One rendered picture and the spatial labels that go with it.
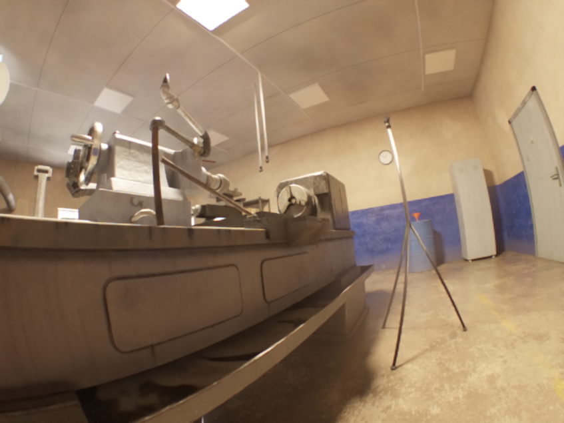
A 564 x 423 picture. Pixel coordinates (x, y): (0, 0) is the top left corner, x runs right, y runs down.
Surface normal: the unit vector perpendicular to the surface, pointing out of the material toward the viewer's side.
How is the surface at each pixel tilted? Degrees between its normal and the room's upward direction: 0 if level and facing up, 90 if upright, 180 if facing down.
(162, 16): 180
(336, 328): 90
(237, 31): 180
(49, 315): 90
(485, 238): 90
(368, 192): 90
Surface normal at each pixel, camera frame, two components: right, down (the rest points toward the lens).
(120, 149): 0.81, -0.40
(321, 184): -0.51, -0.07
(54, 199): 0.86, -0.16
